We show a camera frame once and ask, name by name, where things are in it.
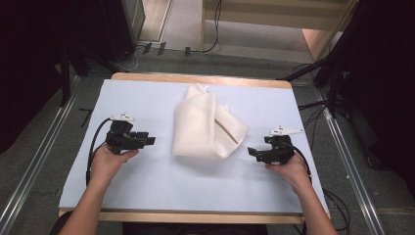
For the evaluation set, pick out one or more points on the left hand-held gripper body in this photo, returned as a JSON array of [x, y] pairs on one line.
[[120, 138]]

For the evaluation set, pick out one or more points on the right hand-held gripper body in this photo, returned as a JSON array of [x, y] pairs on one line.
[[280, 151]]

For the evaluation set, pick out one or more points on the white mesh laundry bag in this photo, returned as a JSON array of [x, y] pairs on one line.
[[195, 127]]

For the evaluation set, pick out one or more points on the person's right hand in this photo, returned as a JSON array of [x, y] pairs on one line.
[[295, 173]]

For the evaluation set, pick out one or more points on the person's left hand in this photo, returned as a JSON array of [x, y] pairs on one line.
[[106, 164]]

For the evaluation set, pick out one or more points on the light blue table mat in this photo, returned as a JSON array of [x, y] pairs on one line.
[[163, 182]]

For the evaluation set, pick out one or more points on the wooden table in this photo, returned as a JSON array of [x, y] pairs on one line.
[[153, 77]]

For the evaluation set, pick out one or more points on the black metal stand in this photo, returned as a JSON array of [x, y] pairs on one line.
[[65, 78]]

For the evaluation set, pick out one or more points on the person's dark clothing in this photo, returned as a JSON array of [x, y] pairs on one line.
[[195, 229]]

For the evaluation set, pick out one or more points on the grey cabinet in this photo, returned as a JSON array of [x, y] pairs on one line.
[[130, 23]]

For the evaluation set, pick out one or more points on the black curtain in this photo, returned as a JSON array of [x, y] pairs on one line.
[[388, 81], [29, 58]]

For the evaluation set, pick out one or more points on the light wooden shelf unit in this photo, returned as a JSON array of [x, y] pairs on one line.
[[277, 16]]

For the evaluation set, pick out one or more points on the metal floor rail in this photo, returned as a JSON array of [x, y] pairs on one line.
[[39, 153], [350, 166]]

